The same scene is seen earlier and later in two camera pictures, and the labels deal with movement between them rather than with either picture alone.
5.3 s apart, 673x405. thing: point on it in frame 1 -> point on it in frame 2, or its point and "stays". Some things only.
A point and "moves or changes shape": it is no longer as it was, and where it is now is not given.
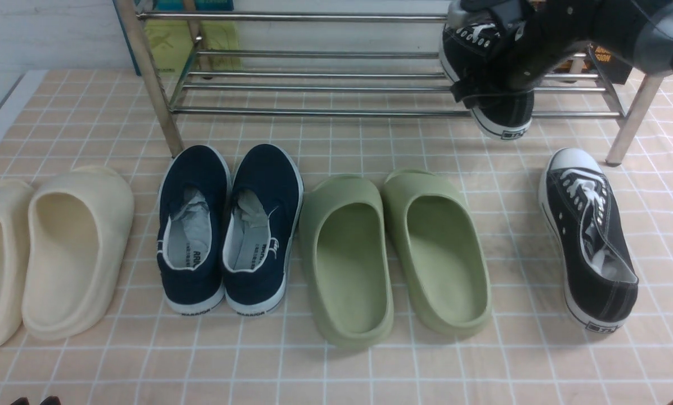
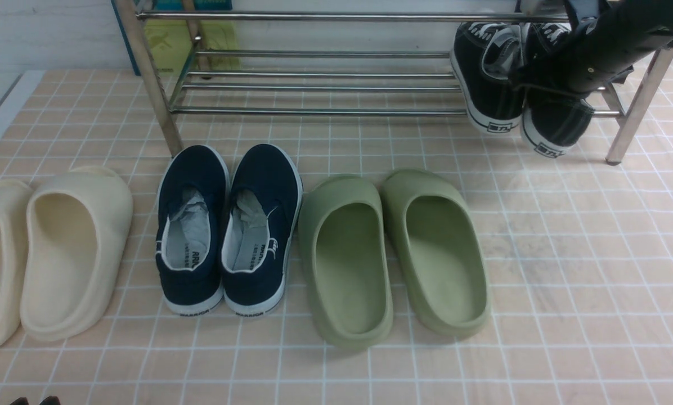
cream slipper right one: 78,225 stays
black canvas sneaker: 468,52 moves or changes shape
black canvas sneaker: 597,269 -> 552,121
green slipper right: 442,251 stays
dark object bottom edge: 50,400 stays
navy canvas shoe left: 193,216 stays
